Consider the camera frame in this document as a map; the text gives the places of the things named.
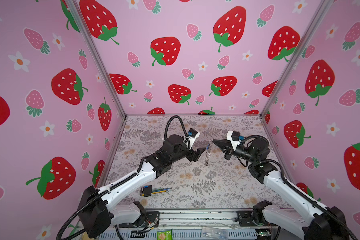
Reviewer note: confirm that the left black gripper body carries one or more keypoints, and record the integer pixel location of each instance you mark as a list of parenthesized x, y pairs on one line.
[(182, 153)]

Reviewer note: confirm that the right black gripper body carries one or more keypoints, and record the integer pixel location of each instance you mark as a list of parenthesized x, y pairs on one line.
[(243, 153)]

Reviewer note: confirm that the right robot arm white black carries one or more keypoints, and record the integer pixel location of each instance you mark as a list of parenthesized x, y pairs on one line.
[(331, 225)]

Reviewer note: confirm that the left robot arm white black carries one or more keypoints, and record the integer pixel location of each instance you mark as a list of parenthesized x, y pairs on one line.
[(97, 209)]

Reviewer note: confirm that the clear plastic bag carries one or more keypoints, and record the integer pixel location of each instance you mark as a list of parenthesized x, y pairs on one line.
[(215, 233)]

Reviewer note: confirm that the green packet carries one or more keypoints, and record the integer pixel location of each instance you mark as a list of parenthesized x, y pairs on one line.
[(165, 235)]

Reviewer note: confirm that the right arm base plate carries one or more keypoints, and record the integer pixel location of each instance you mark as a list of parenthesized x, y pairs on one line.
[(245, 218)]

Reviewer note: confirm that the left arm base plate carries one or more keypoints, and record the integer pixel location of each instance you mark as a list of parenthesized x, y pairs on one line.
[(143, 221)]

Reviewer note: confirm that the aluminium rail frame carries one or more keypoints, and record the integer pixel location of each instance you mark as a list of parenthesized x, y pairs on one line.
[(195, 223)]

